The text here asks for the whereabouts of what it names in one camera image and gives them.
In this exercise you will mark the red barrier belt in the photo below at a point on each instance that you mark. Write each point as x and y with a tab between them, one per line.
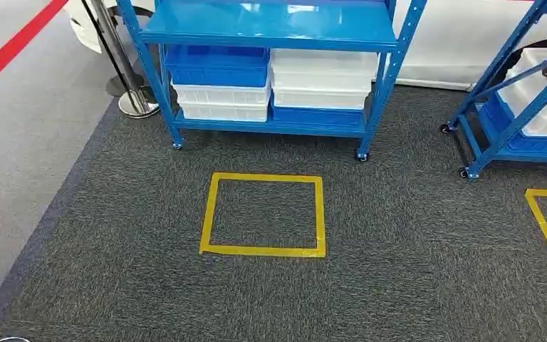
9	49

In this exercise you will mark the blue metal shelf rack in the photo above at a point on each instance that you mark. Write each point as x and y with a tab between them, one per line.
269	23
500	137

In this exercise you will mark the chrome stanchion post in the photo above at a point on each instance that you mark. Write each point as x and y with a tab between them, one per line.
134	101

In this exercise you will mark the white car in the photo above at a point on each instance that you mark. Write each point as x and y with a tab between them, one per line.
443	42

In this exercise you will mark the blue plastic crate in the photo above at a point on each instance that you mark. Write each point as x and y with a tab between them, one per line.
318	117
533	144
217	71

